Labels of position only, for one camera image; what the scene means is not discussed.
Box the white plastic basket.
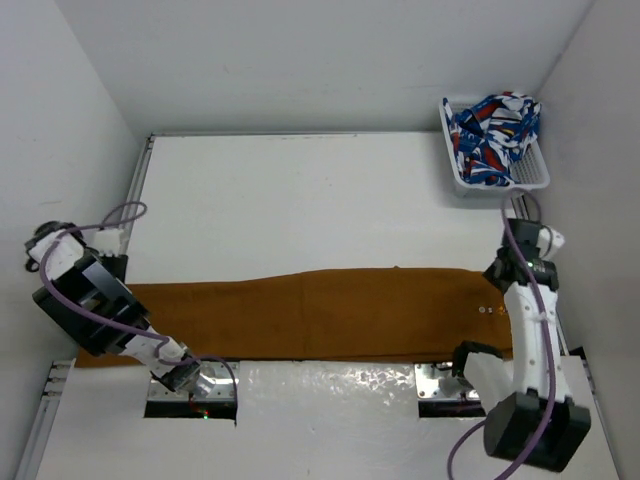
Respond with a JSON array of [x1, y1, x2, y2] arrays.
[[438, 100, 550, 200]]

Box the brown trousers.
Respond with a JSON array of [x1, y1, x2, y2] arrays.
[[73, 267, 516, 370]]

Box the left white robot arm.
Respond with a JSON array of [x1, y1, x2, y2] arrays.
[[25, 221, 201, 394]]

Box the white front cover board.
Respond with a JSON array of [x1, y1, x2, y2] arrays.
[[37, 357, 621, 480]]

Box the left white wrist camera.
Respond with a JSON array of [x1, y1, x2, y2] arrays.
[[92, 228, 126, 257]]

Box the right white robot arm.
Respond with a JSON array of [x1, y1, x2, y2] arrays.
[[439, 218, 591, 479]]

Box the blue white patterned cloth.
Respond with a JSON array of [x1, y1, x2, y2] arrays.
[[440, 91, 542, 188]]

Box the aluminium table frame rail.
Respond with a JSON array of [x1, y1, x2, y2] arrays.
[[79, 132, 154, 359]]

